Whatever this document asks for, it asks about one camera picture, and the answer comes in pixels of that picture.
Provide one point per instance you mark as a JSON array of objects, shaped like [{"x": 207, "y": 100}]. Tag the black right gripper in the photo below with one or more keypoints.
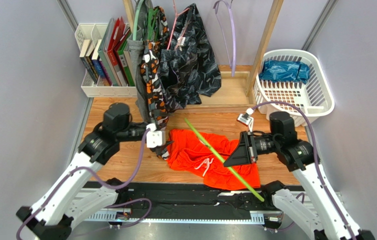
[{"x": 250, "y": 146}]

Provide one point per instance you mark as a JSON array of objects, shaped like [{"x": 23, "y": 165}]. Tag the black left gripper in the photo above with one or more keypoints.
[{"x": 159, "y": 150}]

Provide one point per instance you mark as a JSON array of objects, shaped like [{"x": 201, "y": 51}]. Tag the lime green hanger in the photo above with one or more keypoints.
[{"x": 221, "y": 159}]

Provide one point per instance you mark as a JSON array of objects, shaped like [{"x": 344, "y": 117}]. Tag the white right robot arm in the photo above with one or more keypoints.
[{"x": 328, "y": 220}]

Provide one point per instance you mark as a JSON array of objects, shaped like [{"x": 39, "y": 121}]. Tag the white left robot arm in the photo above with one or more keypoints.
[{"x": 79, "y": 192}]

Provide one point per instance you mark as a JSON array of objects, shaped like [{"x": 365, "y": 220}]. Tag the dark leaf-pattern shorts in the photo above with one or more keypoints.
[{"x": 189, "y": 68}]

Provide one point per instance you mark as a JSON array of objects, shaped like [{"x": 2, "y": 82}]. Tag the orange camouflage shorts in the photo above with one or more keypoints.
[{"x": 157, "y": 97}]

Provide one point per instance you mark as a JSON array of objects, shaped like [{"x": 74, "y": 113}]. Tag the grey shorts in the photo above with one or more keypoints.
[{"x": 141, "y": 57}]

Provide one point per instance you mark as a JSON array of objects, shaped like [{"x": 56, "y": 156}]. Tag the dark green hanger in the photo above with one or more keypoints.
[{"x": 152, "y": 23}]

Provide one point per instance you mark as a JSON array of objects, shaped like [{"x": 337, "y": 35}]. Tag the pale green hanger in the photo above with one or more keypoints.
[{"x": 139, "y": 6}]

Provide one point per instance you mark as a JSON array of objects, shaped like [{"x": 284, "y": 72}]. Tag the purple hanger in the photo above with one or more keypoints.
[{"x": 231, "y": 55}]

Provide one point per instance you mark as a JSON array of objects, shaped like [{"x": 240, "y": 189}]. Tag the pink hanger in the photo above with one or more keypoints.
[{"x": 176, "y": 15}]

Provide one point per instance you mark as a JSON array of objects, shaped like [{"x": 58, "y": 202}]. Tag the wooden clothes rack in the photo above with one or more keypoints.
[{"x": 236, "y": 92}]

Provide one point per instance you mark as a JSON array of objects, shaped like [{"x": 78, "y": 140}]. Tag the white laundry basket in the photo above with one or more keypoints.
[{"x": 314, "y": 98}]

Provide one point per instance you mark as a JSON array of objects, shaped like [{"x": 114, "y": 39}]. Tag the blue patterned garment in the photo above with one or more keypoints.
[{"x": 278, "y": 71}]

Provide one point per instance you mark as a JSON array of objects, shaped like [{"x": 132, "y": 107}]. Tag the green folder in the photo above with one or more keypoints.
[{"x": 123, "y": 60}]

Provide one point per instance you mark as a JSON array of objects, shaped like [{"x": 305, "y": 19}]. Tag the grey-green folder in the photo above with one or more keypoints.
[{"x": 106, "y": 50}]

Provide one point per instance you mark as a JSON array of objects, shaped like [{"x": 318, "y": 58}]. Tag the blue book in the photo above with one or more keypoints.
[{"x": 95, "y": 58}]

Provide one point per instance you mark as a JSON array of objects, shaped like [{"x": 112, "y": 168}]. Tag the red folder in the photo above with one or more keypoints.
[{"x": 115, "y": 33}]

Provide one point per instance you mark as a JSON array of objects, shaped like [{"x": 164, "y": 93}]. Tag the dark navy book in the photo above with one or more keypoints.
[{"x": 85, "y": 57}]

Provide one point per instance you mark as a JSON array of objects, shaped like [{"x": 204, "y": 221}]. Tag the white file organizer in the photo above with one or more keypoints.
[{"x": 100, "y": 80}]

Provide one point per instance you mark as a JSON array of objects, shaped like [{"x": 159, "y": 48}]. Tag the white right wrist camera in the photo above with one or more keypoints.
[{"x": 247, "y": 119}]

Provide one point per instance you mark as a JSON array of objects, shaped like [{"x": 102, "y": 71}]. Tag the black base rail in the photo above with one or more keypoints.
[{"x": 177, "y": 201}]

